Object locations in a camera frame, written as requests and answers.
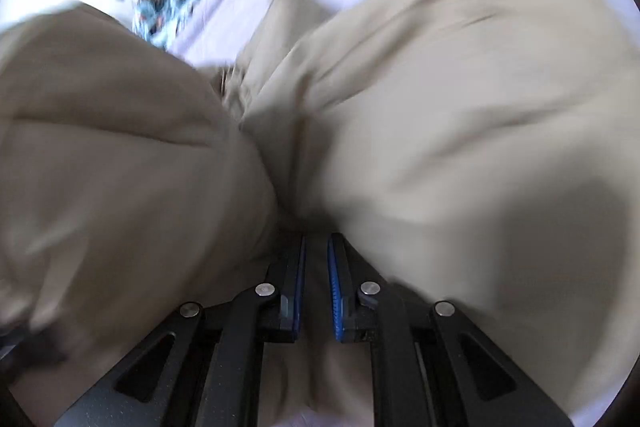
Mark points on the blue monkey-print cloth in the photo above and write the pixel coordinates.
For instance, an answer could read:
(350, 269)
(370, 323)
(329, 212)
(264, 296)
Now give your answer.
(167, 2)

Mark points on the beige puffer jacket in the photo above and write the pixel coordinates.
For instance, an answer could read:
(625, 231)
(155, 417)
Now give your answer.
(425, 132)

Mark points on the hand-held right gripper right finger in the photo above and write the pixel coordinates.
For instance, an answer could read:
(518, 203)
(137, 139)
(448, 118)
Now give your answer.
(334, 292)

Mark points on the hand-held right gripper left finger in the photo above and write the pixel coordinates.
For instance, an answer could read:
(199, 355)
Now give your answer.
(299, 289)

